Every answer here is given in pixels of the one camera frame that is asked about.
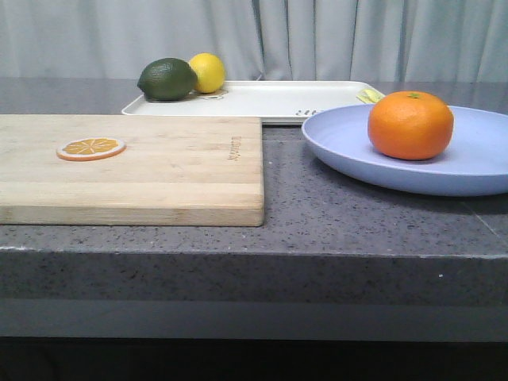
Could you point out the orange slice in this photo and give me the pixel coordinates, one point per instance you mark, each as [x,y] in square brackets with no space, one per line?
[91,148]

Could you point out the dark green lime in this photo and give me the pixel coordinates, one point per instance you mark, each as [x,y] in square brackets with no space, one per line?
[167,79]

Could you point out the wooden cutting board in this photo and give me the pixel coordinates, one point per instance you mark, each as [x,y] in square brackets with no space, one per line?
[204,171]

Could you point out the orange fruit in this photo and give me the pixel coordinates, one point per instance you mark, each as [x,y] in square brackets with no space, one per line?
[410,125]

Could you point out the yellow lemon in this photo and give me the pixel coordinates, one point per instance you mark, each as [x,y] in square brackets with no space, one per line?
[210,72]

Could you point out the cream rectangular tray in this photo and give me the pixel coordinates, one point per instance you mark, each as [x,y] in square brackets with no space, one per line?
[273,102]

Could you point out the grey curtain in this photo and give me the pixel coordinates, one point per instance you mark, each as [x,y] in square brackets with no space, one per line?
[372,41]

